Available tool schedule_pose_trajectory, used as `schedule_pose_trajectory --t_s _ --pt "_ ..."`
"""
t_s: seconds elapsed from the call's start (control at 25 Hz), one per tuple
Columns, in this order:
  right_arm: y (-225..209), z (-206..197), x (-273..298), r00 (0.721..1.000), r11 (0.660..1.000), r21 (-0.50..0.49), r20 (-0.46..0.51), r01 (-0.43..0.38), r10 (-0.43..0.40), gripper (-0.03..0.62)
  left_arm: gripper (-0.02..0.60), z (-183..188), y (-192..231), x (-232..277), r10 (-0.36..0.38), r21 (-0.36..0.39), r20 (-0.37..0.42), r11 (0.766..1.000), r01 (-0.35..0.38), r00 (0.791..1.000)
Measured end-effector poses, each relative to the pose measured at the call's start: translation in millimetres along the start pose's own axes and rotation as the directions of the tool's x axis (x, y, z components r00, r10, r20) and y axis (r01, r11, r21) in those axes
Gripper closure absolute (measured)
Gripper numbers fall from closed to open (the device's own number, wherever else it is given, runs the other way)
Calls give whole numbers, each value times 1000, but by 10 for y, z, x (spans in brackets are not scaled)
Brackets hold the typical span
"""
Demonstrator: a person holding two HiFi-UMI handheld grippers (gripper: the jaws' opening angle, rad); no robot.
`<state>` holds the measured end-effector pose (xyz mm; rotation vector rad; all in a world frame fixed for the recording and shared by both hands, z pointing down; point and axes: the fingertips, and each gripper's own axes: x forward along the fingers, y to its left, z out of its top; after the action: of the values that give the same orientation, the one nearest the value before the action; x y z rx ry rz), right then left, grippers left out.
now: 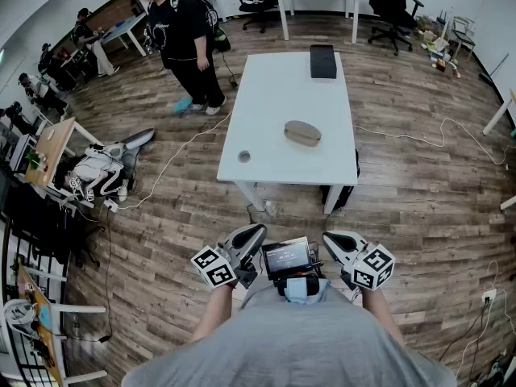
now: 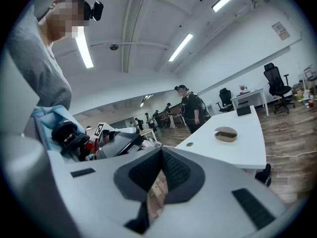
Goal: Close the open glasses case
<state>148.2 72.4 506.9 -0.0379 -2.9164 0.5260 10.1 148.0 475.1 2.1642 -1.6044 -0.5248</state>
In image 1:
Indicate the small grey round cap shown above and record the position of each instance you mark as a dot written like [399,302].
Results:
[244,156]

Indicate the black green bag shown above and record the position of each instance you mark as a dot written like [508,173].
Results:
[221,40]

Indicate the black rectangular box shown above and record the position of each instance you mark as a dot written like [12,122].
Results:
[322,61]

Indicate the pile of boxes and clutter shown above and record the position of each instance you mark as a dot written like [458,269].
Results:
[435,42]

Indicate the wooden table white frame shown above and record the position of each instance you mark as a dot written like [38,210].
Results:
[40,317]

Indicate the person's right forearm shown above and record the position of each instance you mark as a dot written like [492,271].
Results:
[381,317]

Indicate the small wooden table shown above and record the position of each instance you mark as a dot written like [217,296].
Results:
[56,147]

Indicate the broom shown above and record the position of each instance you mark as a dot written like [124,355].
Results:
[489,75]

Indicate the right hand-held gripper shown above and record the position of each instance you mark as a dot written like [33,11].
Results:
[373,270]

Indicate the person's left forearm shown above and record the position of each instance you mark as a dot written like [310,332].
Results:
[213,313]

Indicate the person's grey shirt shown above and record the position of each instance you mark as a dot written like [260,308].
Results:
[290,345]

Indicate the black chest mount with pouch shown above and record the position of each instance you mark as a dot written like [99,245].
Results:
[312,286]

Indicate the white furniture frame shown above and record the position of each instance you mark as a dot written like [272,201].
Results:
[508,202]

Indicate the light wood desk white legs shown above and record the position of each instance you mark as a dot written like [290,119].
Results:
[498,117]

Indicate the brown oval pouch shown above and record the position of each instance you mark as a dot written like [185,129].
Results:
[302,131]

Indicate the green potted plant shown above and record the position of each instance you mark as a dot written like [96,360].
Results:
[33,161]

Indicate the clear water bottle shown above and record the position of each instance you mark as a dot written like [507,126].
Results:
[271,208]

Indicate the white rectangular table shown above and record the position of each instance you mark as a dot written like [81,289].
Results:
[282,95]

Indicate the white harness gear pile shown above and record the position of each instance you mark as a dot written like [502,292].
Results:
[96,167]

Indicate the white power strip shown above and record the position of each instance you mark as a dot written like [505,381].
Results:
[489,295]

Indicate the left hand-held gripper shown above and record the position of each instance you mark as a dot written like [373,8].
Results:
[213,268]

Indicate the black chest-mounted screen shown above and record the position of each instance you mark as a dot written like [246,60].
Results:
[287,258]

